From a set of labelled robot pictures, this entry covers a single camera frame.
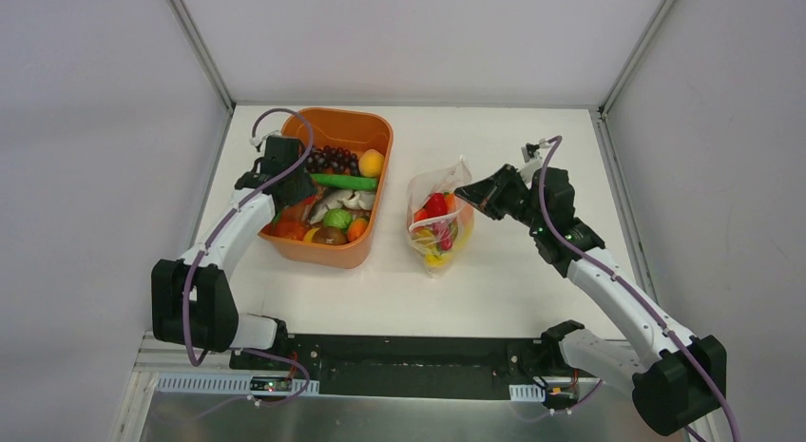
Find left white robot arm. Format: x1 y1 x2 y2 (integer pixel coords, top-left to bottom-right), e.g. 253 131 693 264
151 135 316 371

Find orange green toy mango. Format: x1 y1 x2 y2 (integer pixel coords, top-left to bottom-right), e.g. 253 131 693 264
346 217 369 242

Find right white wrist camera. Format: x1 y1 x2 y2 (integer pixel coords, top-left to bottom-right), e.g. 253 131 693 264
521 140 551 174

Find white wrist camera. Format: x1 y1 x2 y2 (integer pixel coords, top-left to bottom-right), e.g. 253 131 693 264
521 140 551 174
249 130 281 152

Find clear zip top bag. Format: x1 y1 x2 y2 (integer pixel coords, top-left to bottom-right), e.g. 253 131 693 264
406 157 474 278

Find yellow banana bunch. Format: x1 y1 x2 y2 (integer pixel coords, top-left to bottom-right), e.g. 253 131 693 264
409 228 472 271

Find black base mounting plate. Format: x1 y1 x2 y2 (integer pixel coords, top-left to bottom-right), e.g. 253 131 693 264
229 334 587 404

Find long red toy chili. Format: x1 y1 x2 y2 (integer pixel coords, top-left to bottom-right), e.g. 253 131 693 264
424 192 453 252

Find orange bumpy toy fruit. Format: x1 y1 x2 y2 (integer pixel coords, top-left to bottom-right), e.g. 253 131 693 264
271 220 310 241

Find orange toy tangerine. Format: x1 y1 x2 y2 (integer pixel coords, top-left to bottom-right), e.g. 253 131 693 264
444 192 456 214

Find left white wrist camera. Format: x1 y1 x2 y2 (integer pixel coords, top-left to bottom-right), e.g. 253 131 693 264
249 130 281 152

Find yellow orange toy fruit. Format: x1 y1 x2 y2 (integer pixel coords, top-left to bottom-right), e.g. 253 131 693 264
358 149 385 179

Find orange toy carrot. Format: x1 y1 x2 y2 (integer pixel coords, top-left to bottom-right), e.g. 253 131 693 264
413 208 430 223

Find dark purple toy grapes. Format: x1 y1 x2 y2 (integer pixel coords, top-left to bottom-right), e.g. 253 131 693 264
305 145 360 176

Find orange plastic bin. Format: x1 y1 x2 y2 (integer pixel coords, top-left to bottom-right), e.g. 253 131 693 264
259 107 393 269

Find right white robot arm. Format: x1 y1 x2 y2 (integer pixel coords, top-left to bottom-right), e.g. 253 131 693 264
455 164 739 440

